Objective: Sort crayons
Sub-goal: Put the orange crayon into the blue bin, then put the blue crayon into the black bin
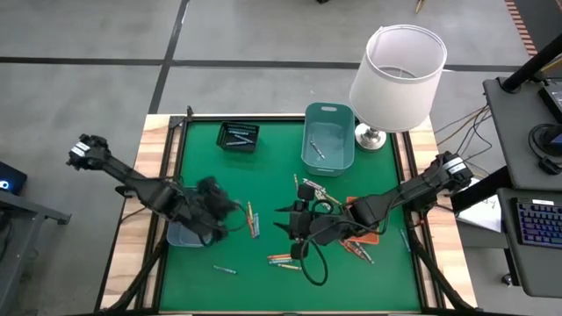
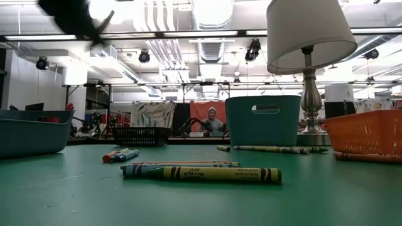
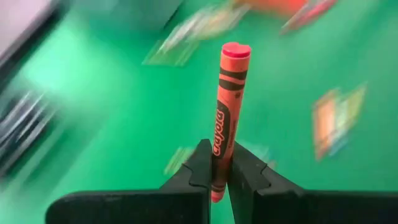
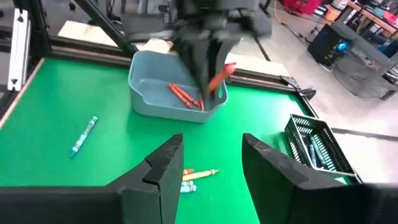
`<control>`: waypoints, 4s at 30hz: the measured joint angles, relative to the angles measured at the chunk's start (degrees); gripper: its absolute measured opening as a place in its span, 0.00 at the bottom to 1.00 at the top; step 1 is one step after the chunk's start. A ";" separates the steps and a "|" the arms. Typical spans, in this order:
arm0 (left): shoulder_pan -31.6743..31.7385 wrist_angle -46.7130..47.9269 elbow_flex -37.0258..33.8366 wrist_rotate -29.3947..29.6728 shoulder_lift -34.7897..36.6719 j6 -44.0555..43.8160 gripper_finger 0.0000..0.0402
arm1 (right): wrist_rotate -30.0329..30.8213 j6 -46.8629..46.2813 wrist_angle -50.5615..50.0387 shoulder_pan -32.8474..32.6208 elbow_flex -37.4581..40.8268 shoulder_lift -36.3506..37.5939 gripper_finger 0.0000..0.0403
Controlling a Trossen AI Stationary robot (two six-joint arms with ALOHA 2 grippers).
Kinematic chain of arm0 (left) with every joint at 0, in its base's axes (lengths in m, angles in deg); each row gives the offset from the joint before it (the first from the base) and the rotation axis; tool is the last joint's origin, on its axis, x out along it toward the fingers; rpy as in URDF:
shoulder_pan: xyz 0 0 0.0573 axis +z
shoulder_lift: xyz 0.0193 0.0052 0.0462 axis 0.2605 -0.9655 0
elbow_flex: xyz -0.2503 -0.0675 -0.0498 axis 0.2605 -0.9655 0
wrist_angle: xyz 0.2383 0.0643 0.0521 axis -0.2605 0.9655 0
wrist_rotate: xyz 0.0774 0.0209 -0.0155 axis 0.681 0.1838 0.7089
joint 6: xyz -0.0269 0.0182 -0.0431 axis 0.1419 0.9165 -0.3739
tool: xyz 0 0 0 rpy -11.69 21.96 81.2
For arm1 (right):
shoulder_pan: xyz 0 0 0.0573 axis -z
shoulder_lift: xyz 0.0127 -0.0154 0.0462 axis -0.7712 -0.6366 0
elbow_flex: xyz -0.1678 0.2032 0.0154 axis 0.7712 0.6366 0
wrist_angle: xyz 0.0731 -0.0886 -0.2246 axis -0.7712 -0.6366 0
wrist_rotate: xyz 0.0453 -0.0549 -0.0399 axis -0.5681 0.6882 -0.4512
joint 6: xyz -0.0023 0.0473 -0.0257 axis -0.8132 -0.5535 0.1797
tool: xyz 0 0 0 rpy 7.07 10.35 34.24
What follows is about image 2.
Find dark green tipped crayon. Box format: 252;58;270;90
288;146;330;154

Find yellow green crayon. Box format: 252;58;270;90
149;166;283;184

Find black ceiling spotlight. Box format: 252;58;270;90
138;49;151;64
244;38;262;63
35;55;50;71
363;48;380;61

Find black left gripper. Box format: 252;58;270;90
36;0;116;48

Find person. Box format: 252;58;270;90
197;105;227;137

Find grey-blue plastic bin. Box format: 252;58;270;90
0;109;76;159

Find green table mat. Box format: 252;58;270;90
0;143;402;226

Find red storage bins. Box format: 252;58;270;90
107;110;132;128

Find teal plastic bin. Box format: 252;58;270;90
225;95;302;148

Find patterned cloth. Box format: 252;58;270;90
130;101;177;129

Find black mesh basket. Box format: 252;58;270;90
112;126;173;148

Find table lamp white shade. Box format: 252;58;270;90
266;0;359;147

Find red backdrop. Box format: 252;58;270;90
189;100;227;133

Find background black rig frame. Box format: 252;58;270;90
62;82;231;109

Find black panel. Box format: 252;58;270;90
171;102;192;137

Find colourful cloth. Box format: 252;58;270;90
353;98;402;114

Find background robot arms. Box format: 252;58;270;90
71;112;119;139

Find orange mesh basket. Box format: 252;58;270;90
325;109;402;157

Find black table frame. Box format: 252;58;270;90
67;136;232;146

